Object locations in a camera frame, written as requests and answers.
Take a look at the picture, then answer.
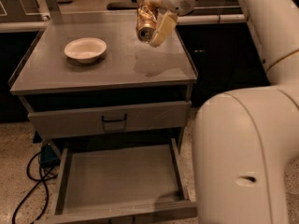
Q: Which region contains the grey drawer cabinet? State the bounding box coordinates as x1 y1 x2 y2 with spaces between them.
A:
10 11 197 147

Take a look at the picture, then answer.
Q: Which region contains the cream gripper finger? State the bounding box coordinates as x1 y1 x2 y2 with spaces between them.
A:
149 11 178 48
140 0 164 12

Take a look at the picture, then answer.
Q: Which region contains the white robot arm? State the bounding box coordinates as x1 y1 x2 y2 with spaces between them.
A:
142 0 299 224

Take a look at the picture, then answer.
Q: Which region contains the grey top drawer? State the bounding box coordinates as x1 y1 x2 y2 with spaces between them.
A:
28 101 191 139

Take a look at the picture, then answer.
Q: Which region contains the black drawer handle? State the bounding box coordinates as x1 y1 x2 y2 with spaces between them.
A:
101 114 127 123

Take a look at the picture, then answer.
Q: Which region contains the blue power box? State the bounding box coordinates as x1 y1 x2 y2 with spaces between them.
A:
39 143 61 168

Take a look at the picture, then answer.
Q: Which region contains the black floor cable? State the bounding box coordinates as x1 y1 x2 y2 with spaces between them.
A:
11 151 59 224

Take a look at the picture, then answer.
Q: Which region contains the open grey middle drawer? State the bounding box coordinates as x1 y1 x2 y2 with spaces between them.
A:
35 139 197 224

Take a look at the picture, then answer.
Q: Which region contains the crushed orange can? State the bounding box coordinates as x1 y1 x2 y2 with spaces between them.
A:
136 3 158 43

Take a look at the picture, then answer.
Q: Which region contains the white bowl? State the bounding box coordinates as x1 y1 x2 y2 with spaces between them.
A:
64 37 107 63

